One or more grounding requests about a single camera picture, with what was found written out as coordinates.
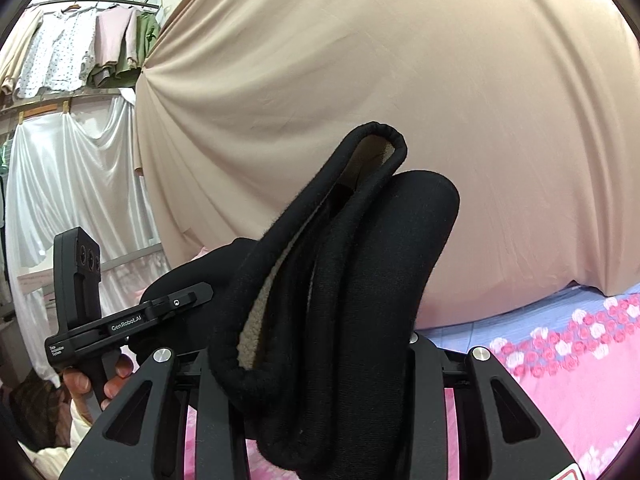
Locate clothes rail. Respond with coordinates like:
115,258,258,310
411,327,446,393
27,1,162,12

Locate beige curtain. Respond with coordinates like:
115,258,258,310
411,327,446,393
132,0,640,332

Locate green hanging garment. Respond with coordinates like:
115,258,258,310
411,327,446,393
117,10,162,78

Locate pink hanging garment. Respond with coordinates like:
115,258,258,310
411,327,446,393
89,7,142,86

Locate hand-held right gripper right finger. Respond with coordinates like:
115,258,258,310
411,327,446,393
409,332,587,480

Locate person's left hand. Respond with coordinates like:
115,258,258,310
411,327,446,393
61,352,136,413

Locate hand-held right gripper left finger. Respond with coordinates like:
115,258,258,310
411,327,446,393
60,346,251,480

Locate white dotted hanging garment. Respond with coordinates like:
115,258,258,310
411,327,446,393
17,6,98,100

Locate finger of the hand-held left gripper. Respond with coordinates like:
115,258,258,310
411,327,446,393
145,282,215,322

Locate beige hanging garment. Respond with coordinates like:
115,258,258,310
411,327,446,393
0,7,43,96

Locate white satin curtain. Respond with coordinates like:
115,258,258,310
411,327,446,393
4,91,172,378

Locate pink floral bedsheet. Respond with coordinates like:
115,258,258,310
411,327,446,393
180,245,640,480

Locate brown dark cloth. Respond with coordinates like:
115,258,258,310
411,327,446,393
9,367,76,453

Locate black pants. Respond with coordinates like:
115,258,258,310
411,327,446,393
127,121,461,480

